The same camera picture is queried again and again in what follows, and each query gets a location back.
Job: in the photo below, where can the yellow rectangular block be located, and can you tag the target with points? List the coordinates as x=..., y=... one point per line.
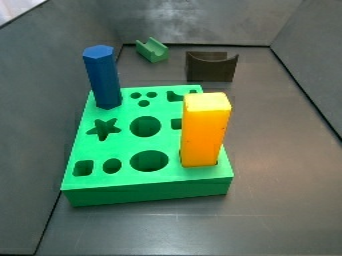
x=206, y=114

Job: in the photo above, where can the blue hexagonal prism block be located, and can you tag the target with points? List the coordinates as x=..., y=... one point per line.
x=101, y=67

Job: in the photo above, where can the green shape sorter board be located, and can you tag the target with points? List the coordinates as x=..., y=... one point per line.
x=125, y=158

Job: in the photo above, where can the black curved fixture cradle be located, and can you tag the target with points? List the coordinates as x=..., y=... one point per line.
x=210, y=66

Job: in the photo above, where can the green arch block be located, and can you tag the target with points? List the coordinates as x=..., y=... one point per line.
x=153, y=50

